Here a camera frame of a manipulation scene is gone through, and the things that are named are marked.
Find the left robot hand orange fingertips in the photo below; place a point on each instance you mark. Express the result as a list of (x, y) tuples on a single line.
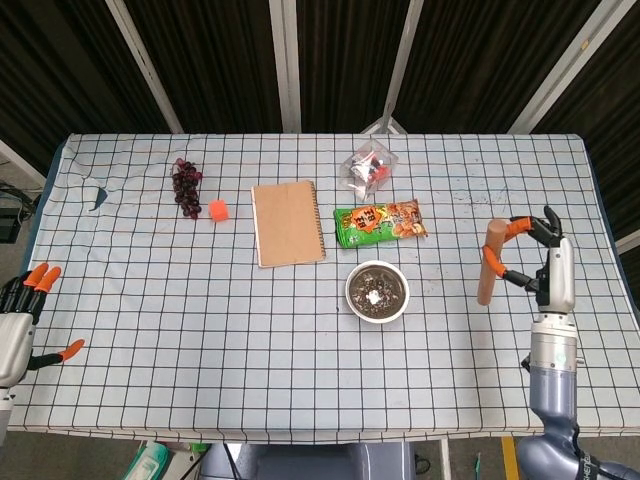
[(15, 340)]

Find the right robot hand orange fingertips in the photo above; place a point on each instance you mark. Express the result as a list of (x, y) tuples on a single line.
[(560, 275)]

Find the wooden rolling pin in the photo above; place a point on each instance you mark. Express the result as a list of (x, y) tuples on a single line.
[(490, 270)]

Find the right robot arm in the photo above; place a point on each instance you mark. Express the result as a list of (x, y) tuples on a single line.
[(552, 380)]

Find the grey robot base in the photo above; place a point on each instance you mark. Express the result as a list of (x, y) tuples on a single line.
[(310, 462)]

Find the stainless steel bowl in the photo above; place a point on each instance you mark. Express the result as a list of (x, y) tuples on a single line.
[(405, 292)]

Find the green wipes package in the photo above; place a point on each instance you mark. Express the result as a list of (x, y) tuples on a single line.
[(147, 462)]

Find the crushed dark seeds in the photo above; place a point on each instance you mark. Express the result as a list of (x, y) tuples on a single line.
[(377, 292)]

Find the white checkered tablecloth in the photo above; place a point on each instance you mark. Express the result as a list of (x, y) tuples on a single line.
[(200, 325)]

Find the green snack bag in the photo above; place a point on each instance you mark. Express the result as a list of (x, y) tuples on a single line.
[(380, 222)]

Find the red toy in box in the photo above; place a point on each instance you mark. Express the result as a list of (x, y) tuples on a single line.
[(380, 171)]

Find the dark red grape bunch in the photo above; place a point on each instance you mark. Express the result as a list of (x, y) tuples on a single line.
[(186, 187)]

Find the clear plastic box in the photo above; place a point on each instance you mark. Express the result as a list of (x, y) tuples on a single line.
[(367, 150)]

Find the orange cube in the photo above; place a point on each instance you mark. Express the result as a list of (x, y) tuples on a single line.
[(219, 210)]

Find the brown spiral notebook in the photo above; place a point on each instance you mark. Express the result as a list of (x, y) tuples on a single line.
[(287, 225)]

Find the white side frame bar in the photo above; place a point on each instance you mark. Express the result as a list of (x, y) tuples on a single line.
[(629, 241), (20, 160)]

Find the white frame post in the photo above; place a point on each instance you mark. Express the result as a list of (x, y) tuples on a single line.
[(145, 65), (285, 65), (560, 70), (402, 60)]

